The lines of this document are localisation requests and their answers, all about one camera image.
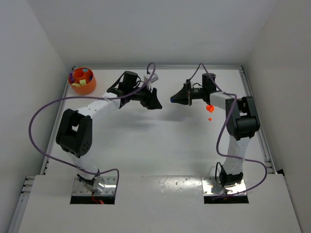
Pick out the metal base plate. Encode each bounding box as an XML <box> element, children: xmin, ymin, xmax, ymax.
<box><xmin>202</xmin><ymin>177</ymin><xmax>247</xmax><ymax>197</ymax></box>
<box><xmin>72</xmin><ymin>176</ymin><xmax>117</xmax><ymax>197</ymax></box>

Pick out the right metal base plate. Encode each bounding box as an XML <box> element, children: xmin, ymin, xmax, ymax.
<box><xmin>202</xmin><ymin>177</ymin><xmax>247</xmax><ymax>197</ymax></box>

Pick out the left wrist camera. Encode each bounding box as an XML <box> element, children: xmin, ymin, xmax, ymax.
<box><xmin>143</xmin><ymin>73</ymin><xmax>159</xmax><ymax>84</ymax></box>

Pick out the orange round lego piece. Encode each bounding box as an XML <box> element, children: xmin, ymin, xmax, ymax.
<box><xmin>206</xmin><ymin>105</ymin><xmax>215</xmax><ymax>113</ymax></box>

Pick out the aluminium table edge rail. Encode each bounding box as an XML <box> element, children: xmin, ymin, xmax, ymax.
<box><xmin>239</xmin><ymin>66</ymin><xmax>277</xmax><ymax>174</ymax></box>

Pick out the purple 2x4 lego brick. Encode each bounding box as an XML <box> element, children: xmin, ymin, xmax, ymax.
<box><xmin>69</xmin><ymin>72</ymin><xmax>75</xmax><ymax>83</ymax></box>

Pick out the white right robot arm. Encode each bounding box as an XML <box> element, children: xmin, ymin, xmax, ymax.
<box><xmin>170</xmin><ymin>73</ymin><xmax>260</xmax><ymax>187</ymax></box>

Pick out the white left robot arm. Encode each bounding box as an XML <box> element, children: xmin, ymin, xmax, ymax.
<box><xmin>56</xmin><ymin>71</ymin><xmax>162</xmax><ymax>187</ymax></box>

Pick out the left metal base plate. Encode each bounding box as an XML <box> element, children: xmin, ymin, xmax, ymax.
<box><xmin>72</xmin><ymin>176</ymin><xmax>117</xmax><ymax>197</ymax></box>

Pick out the orange divided round container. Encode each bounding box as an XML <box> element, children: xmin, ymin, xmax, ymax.
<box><xmin>68</xmin><ymin>67</ymin><xmax>97</xmax><ymax>95</ymax></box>

